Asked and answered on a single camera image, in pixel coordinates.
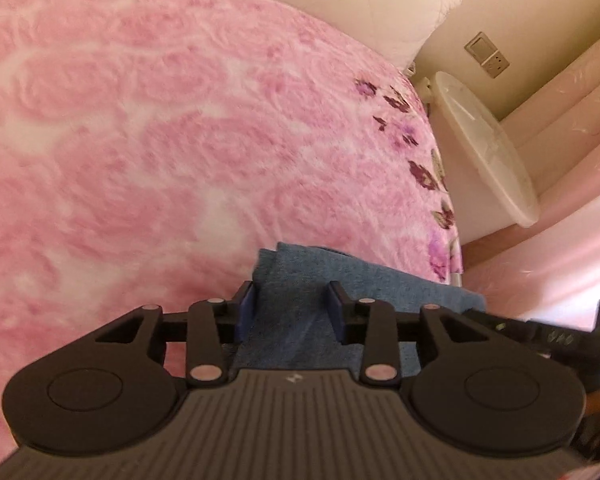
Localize beige wall switch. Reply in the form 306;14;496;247
463;31;497;66

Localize pink patterned curtain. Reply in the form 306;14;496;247
462;25;600;331

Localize beige wall socket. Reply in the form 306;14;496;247
480;52;510;80

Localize white quilted pillow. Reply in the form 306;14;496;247
200;0;467;68

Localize pink floral blanket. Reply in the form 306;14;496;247
0;0;465;466

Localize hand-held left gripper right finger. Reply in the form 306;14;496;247
328;281;491;387

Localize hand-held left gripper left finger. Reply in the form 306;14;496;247
94;281;255;387

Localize white lidded bucket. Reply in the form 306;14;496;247
427;71;540;243

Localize blue denim jeans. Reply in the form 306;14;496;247
234;241;487;377

